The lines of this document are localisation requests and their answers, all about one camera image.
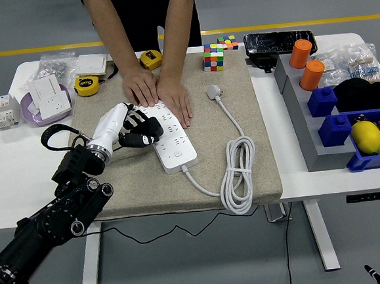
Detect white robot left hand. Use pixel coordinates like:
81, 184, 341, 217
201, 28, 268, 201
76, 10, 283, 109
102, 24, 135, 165
87, 99, 161, 152

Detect person's right hand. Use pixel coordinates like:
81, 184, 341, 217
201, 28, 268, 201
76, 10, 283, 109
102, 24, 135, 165
120, 66, 161, 110

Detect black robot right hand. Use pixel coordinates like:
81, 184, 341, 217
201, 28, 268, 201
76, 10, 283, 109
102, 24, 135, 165
364, 263, 380, 284

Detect person's left hand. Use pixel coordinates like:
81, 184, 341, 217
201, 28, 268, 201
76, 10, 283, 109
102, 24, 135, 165
154, 73, 196, 131

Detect white power strip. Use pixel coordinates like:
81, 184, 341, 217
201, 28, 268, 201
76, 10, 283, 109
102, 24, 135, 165
136, 97, 200, 177

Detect black adapter cord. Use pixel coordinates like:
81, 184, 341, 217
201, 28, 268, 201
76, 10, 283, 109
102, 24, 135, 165
77, 135, 263, 249

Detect yellow tape measure silver clip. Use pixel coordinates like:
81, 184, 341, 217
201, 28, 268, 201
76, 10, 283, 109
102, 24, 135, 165
138, 48, 165, 71

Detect yellow tape measure black label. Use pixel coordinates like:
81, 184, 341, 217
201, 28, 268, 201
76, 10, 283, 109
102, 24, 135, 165
73, 75, 102, 98

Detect grey-brown fabric mat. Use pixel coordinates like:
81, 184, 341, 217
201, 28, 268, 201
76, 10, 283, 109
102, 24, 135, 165
61, 45, 285, 224

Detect large colourful puzzle cube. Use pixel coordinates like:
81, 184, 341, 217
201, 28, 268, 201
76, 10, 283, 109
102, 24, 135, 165
201, 42, 226, 72

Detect white table leg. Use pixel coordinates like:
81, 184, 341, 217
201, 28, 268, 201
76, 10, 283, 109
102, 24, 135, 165
303, 199, 342, 274
75, 221, 107, 284

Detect person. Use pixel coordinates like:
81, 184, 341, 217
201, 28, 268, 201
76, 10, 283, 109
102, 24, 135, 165
106, 0, 203, 54

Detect black table control panel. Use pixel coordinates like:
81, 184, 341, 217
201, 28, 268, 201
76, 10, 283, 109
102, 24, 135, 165
345, 191, 380, 205

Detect small colourful puzzle cube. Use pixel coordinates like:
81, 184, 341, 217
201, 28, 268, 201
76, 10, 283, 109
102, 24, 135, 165
217, 34, 240, 52

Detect small white plastic piece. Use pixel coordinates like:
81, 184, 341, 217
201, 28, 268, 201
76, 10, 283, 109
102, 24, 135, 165
25, 100, 42, 116

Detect purple bowl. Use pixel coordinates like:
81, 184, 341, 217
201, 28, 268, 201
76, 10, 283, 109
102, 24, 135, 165
18, 82, 75, 129

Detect clear bag of screws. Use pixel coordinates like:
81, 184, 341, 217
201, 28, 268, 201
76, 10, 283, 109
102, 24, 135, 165
16, 51, 79, 92

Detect white circuit breaker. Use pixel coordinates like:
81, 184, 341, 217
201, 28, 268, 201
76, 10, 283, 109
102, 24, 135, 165
0, 92, 23, 131

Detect blue storage bin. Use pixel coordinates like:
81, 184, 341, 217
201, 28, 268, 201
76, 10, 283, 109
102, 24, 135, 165
335, 107, 380, 174

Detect black plastic tray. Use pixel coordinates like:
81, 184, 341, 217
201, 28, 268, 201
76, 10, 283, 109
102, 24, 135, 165
243, 28, 318, 59

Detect orange cylinder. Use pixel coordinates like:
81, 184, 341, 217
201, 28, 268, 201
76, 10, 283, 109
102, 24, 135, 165
287, 38, 315, 71
297, 58, 328, 92

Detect yellow lemon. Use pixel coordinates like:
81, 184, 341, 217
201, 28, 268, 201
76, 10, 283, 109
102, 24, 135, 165
349, 119, 380, 157

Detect grey stepped stand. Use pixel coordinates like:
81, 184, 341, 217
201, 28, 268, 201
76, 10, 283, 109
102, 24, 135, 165
272, 49, 359, 175

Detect blue block with knob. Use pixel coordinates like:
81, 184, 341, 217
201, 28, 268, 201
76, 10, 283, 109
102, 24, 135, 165
306, 86, 340, 119
316, 112, 354, 148

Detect clear bag of parts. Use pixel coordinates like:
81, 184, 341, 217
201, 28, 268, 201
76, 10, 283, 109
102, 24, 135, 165
310, 49, 354, 90

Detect black cloth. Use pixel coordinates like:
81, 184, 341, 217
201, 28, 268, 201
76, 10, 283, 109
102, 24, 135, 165
331, 76, 380, 113

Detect clear bag of resistors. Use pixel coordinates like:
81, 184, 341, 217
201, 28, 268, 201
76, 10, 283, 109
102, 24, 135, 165
340, 41, 380, 87

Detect black lanyard strap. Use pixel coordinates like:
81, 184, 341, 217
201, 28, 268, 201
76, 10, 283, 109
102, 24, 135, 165
98, 60, 121, 85

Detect white power cord with plug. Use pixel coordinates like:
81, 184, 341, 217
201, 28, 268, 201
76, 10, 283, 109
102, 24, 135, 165
173, 81, 261, 220

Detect white wall switch panel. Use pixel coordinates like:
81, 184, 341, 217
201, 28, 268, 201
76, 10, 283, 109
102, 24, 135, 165
73, 52, 110, 78

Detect white wall socket panel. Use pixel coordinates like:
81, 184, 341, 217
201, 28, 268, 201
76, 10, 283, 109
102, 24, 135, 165
37, 91, 74, 121

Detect white double switch panel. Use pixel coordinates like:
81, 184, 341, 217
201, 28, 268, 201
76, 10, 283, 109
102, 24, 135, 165
26, 75, 63, 106

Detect black hanging cable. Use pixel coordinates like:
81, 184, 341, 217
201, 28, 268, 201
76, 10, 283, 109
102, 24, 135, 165
282, 203, 299, 284

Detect grey metal table bracket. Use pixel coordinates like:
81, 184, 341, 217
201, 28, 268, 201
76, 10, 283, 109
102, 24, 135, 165
263, 201, 294, 224

